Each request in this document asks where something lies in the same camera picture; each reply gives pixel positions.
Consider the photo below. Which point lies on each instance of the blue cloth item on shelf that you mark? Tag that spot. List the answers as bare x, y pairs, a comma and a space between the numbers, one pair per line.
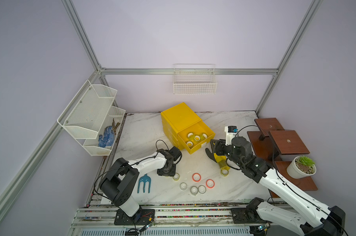
108, 138

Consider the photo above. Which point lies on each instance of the red tape roll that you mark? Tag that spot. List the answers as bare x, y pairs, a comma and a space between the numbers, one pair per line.
210, 184
196, 177

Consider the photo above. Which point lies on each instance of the white wire wall basket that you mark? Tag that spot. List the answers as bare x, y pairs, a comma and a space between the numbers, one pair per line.
194, 79

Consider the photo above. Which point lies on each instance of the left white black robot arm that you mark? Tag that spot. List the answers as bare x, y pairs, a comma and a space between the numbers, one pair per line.
118, 183

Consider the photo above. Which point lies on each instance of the potted succulent white pot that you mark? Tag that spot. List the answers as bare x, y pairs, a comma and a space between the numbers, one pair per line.
301, 167

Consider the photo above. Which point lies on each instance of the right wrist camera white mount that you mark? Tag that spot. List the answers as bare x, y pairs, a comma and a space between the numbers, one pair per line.
231, 132

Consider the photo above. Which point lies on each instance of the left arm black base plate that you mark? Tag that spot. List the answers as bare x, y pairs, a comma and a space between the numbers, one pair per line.
142, 217

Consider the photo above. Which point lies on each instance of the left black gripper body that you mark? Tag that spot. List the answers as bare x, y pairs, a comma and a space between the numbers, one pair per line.
166, 171

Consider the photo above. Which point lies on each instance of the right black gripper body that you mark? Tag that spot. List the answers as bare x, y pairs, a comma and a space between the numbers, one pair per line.
229, 153

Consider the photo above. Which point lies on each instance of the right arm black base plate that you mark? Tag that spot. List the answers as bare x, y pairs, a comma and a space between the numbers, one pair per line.
245, 216

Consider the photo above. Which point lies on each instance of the white mesh two-tier wall shelf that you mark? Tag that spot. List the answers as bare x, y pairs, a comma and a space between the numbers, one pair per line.
88, 114

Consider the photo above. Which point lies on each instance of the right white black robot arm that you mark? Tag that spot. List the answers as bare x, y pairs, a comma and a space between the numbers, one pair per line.
310, 218

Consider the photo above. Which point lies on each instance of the teal garden fork yellow handle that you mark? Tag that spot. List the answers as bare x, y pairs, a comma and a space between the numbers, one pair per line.
145, 182

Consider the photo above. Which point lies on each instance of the yellow top drawer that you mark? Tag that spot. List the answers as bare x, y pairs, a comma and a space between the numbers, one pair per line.
197, 129

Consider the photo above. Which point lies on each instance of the yellow black work glove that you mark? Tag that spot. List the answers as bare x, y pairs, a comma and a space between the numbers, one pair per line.
220, 160

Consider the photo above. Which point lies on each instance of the yellow plastic drawer cabinet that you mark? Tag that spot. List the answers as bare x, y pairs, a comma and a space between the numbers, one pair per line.
176, 120

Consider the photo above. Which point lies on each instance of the white tape roll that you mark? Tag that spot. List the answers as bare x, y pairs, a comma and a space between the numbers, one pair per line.
194, 190
183, 186
202, 189

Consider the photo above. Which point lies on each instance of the brown wooden stepped shelf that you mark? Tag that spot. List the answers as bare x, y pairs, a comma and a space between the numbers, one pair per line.
281, 148

